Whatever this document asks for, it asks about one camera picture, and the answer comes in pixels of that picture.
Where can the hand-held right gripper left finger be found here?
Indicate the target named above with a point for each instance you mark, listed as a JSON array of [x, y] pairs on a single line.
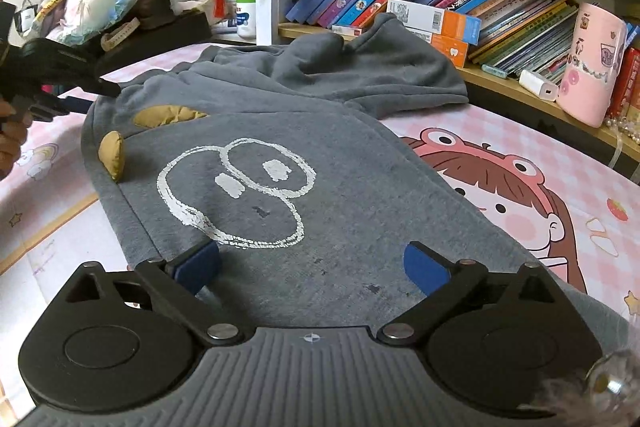
[[197, 264]]

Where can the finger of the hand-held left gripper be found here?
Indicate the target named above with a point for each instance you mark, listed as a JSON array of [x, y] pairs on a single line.
[[97, 79], [75, 105]]

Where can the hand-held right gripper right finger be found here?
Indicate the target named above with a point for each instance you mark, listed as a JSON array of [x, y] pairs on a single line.
[[425, 268]]

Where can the grey hoodie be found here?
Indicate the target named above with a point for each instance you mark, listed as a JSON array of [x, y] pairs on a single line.
[[325, 167]]

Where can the person's left hand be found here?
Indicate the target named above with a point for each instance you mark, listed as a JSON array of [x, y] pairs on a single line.
[[12, 142]]

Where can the plush toy in plastic bag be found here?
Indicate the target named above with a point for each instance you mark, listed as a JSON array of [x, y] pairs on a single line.
[[100, 2]]

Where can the dark brown bag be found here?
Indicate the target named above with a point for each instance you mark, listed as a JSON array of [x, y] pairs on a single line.
[[155, 14]]

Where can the white jar with blue label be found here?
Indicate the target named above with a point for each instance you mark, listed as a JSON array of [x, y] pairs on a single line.
[[245, 19]]

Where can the pink printed tablecloth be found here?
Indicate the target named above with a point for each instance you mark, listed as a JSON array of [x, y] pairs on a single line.
[[505, 129]]

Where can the white charger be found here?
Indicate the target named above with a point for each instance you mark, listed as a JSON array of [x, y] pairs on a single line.
[[539, 86]]

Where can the white and orange box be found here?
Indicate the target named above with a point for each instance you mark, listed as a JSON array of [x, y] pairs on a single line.
[[450, 49], [435, 19]]

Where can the stack of thin picture books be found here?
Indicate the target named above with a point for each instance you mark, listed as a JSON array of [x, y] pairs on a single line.
[[530, 32]]

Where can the pink printed cup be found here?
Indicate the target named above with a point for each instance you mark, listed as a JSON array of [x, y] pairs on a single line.
[[590, 67]]

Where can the red thick books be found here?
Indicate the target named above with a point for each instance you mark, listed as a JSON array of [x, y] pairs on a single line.
[[625, 77]]

